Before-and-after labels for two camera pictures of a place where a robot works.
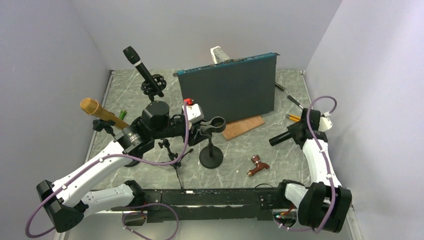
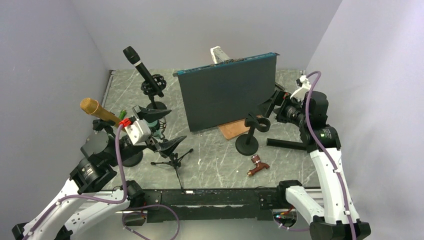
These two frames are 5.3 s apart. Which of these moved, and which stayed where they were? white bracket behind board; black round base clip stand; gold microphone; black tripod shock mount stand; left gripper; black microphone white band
Moved: left gripper; black round base clip stand
Stayed: black microphone white band; black tripod shock mount stand; white bracket behind board; gold microphone
